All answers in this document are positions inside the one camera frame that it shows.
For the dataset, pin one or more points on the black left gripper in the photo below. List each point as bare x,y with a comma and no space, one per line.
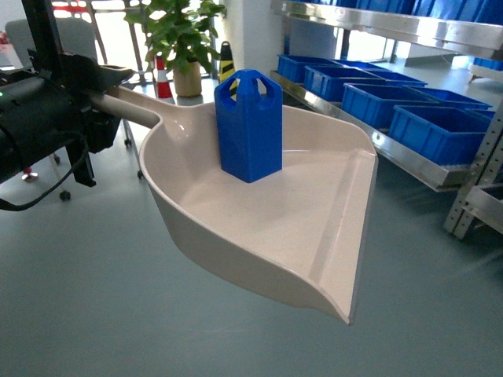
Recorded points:
80,77

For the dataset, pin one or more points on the blue plastic part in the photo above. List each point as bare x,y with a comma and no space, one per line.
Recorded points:
249,109

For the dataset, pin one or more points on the beige plastic dustpan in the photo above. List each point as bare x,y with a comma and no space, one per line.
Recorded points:
296,236

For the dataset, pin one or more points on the metal shelf rack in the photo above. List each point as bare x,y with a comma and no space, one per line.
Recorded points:
479,184

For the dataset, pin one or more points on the grey office chair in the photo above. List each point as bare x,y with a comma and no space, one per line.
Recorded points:
55,78

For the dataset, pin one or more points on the red white traffic cone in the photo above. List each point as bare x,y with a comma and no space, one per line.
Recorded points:
163,88

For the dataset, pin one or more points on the green potted plant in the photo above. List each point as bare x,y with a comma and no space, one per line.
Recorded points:
183,34

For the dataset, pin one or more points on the yellow black striped cone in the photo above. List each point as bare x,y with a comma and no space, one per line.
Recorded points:
226,68

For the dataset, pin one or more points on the blue bin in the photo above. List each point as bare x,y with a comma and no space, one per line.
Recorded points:
328,82
374,104
445,136
292,67

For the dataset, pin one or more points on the blue bin nearest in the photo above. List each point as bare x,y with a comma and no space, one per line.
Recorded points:
445,136

